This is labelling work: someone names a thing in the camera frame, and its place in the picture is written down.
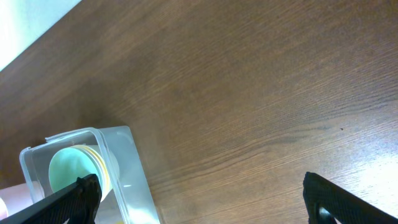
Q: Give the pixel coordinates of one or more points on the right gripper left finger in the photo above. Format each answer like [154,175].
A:
[77,203]

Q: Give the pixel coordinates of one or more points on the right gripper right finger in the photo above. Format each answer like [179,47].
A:
[328,203]

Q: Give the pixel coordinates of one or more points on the white bowl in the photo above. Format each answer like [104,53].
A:
[114,166]

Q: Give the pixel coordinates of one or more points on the green bowl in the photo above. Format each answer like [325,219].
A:
[68,164]

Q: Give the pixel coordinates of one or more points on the pink cup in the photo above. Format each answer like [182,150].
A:
[14,199]

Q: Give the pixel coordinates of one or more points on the clear plastic container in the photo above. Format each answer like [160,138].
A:
[129,201]

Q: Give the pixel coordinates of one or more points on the yellow bowl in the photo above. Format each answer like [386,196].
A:
[94,151]

